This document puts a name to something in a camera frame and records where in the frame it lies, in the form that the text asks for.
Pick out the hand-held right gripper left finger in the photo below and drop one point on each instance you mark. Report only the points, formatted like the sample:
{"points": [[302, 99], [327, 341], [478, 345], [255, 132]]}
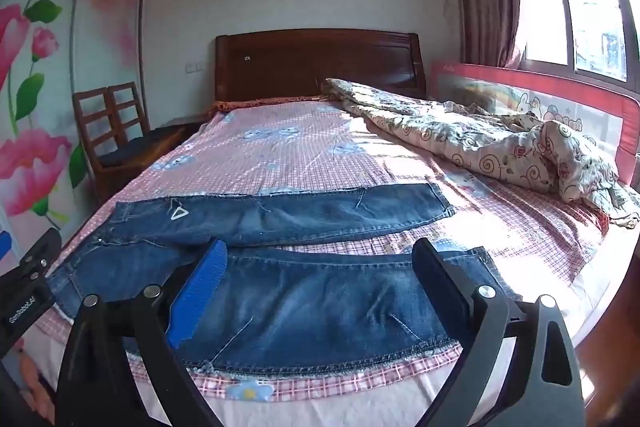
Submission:
{"points": [[197, 292]]}

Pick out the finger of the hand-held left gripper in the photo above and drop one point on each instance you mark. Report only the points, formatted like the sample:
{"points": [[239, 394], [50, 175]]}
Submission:
{"points": [[35, 257]]}

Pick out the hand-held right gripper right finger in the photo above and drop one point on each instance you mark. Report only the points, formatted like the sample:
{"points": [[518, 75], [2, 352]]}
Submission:
{"points": [[440, 279]]}

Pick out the blue denim jeans pants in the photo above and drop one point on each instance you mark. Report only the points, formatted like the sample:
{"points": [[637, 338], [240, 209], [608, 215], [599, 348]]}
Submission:
{"points": [[300, 297]]}

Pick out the wooden chair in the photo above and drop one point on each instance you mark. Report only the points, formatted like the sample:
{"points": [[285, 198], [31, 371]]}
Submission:
{"points": [[92, 127], [127, 107]]}

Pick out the floral patterned quilt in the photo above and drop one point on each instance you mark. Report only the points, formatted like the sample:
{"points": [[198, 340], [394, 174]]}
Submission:
{"points": [[475, 137]]}

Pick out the pink checked bed sheet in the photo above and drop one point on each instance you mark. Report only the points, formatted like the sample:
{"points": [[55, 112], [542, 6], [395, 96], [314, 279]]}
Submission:
{"points": [[300, 147]]}

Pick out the orange fringed bed cover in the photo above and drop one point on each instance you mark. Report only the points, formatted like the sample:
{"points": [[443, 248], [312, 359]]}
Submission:
{"points": [[260, 103]]}

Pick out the floral sliding door wardrobe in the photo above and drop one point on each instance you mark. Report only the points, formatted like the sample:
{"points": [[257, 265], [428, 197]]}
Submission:
{"points": [[45, 57]]}

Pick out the dark wooden headboard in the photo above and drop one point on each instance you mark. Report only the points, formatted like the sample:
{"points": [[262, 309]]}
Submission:
{"points": [[320, 62]]}

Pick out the red bed guard rail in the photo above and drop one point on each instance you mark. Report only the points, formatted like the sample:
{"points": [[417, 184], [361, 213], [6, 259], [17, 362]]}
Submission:
{"points": [[500, 82]]}

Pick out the white wall socket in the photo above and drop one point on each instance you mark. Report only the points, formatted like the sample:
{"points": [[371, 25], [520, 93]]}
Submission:
{"points": [[193, 67]]}

